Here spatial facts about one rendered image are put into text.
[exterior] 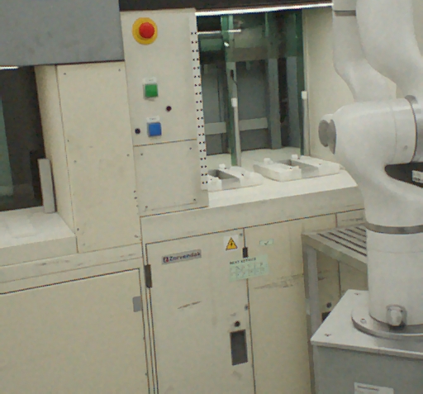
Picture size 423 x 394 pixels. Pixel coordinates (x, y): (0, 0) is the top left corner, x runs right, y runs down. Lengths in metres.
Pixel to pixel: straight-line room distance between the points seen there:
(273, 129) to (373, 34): 1.62
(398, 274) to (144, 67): 0.88
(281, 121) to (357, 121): 1.71
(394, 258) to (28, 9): 1.02
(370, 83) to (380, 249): 0.39
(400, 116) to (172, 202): 0.82
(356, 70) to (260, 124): 1.41
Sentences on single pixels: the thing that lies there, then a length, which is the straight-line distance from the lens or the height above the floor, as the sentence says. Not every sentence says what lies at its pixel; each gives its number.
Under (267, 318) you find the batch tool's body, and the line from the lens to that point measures 2.16.
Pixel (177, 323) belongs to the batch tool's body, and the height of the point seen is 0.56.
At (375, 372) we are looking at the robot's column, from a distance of 1.41.
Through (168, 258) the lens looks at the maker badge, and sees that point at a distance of 2.00.
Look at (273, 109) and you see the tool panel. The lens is 2.97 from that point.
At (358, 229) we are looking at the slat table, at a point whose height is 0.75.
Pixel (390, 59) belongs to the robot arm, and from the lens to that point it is 1.39.
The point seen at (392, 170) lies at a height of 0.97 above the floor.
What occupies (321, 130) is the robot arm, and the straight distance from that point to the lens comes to 1.69.
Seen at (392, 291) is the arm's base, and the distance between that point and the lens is 1.42.
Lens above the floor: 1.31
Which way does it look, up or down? 11 degrees down
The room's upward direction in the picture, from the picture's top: 4 degrees counter-clockwise
